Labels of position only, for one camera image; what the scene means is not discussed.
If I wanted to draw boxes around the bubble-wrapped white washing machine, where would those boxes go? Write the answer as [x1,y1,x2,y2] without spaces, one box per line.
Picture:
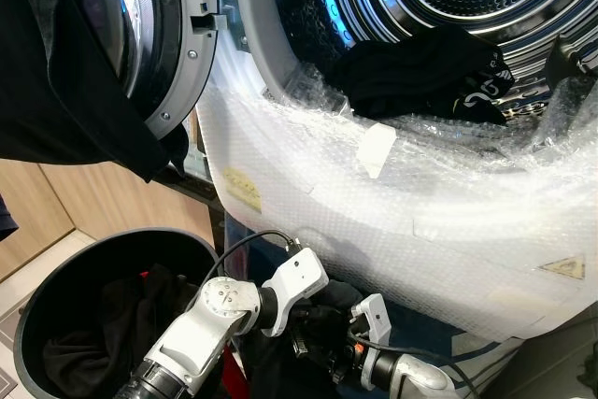
[194,0,598,367]

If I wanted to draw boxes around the black clothes pile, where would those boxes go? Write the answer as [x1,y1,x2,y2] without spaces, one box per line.
[41,264,203,388]

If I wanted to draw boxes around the yellow rectangular sticker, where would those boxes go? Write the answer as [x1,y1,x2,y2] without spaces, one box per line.
[221,166,265,214]

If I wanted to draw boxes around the white tape strip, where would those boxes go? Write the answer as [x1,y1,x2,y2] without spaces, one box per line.
[356,121,399,181]

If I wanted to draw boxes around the black round laundry basket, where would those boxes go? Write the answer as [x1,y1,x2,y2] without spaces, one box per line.
[13,226,227,399]

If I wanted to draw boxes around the yellow triangle warning sticker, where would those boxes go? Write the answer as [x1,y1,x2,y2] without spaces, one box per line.
[539,253,588,281]

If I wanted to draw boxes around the light wooden cabinet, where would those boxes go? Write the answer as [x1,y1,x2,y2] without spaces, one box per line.
[0,158,221,284]

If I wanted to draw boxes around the black garment with white print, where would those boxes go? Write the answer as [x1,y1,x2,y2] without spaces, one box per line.
[331,25,516,127]

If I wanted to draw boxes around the grey round washer door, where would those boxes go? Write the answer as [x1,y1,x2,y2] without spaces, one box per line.
[93,0,231,140]

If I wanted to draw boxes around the grey rubber door gasket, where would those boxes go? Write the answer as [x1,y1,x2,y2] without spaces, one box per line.
[233,0,320,107]

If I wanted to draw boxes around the black garment hung on door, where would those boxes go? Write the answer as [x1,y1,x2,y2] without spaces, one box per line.
[0,0,190,183]

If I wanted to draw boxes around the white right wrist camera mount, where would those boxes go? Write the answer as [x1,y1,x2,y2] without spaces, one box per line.
[347,292,392,350]

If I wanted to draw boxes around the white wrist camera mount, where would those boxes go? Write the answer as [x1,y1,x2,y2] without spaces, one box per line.
[347,292,392,350]
[259,247,331,337]

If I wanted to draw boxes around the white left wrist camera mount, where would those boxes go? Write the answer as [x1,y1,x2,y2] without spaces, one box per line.
[259,247,331,337]

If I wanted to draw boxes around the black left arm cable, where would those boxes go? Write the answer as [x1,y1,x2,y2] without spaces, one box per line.
[216,229,302,275]

